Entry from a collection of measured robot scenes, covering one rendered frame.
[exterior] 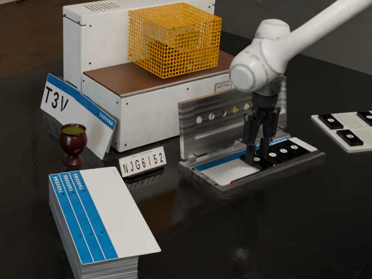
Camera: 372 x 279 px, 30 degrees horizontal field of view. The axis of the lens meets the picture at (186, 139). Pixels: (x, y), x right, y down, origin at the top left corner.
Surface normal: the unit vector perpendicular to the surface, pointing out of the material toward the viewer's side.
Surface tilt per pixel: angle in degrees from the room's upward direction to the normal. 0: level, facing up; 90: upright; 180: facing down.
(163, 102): 90
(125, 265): 90
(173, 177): 0
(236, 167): 0
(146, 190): 0
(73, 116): 69
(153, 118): 90
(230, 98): 79
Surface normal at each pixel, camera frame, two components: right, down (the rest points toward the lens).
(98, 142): -0.74, -0.13
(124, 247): 0.07, -0.89
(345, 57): -0.59, 0.33
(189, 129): 0.62, 0.22
